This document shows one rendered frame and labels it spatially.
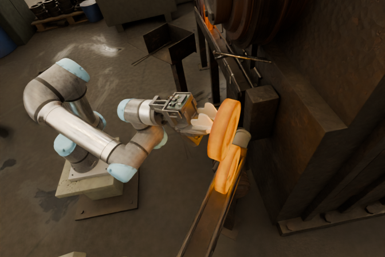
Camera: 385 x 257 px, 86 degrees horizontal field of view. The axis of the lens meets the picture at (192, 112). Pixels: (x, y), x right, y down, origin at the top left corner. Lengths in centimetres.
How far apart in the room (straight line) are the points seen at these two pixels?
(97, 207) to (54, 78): 96
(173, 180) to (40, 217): 89
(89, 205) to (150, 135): 101
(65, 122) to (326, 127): 74
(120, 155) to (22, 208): 134
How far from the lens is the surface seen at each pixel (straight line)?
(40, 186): 194
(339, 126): 63
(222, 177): 62
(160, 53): 145
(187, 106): 51
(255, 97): 75
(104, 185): 127
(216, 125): 44
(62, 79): 86
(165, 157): 158
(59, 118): 77
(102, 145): 69
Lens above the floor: 132
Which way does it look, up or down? 47 degrees down
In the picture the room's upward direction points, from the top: 11 degrees counter-clockwise
